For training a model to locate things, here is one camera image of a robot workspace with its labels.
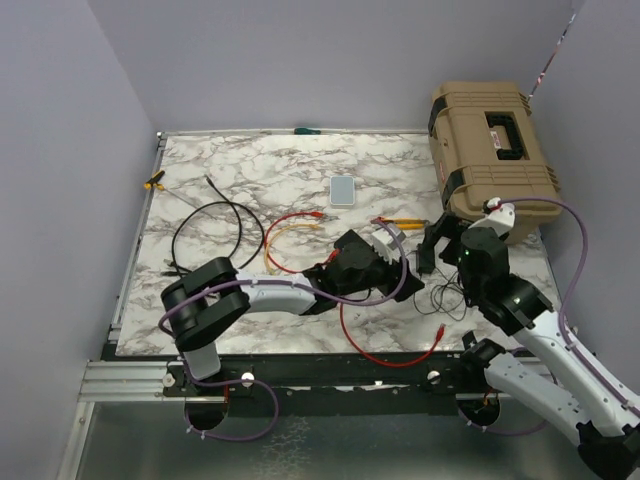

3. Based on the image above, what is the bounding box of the black power adapter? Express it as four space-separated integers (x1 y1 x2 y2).
416 247 435 275

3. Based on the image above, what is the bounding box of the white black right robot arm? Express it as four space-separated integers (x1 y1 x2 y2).
417 204 639 479

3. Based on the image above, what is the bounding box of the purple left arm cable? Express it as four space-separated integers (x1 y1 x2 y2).
157 219 407 444

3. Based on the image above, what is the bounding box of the green screwdriver at wall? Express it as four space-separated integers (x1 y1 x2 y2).
293 127 322 135

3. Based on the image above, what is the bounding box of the yellow ethernet cable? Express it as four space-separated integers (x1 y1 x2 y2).
263 223 320 276

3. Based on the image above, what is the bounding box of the white small router box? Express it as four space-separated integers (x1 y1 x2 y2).
329 175 356 208

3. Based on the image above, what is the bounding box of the yellow black screwdriver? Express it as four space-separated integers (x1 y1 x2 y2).
144 170 199 209

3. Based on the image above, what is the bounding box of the thin black adapter cord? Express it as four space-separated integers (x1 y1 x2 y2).
414 267 471 321

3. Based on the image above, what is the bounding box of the aluminium frame rail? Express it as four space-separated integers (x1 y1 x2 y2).
54 132 174 480

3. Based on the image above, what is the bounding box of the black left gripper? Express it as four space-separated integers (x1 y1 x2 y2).
338 244 423 300

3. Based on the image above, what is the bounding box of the red ethernet cable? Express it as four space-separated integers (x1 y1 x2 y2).
339 302 447 369
263 211 325 246

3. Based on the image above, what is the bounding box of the yellow black utility knife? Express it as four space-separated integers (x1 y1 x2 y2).
380 217 430 231

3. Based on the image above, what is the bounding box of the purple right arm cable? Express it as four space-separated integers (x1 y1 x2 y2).
457 197 640 436

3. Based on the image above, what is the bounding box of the tan plastic tool case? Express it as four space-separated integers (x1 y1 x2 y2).
428 81 562 244

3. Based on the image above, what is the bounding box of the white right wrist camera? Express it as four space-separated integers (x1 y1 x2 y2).
482 197 516 237

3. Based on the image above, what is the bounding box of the black network switch box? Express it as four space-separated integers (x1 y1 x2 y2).
334 230 366 255

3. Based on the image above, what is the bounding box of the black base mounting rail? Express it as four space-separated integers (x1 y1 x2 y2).
99 349 531 419

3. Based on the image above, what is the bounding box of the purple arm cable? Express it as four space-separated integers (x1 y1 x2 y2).
457 197 640 436
157 219 407 444

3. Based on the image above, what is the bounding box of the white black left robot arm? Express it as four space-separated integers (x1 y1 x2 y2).
159 229 424 395

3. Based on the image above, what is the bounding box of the black ethernet cable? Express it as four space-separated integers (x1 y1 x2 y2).
162 174 266 279

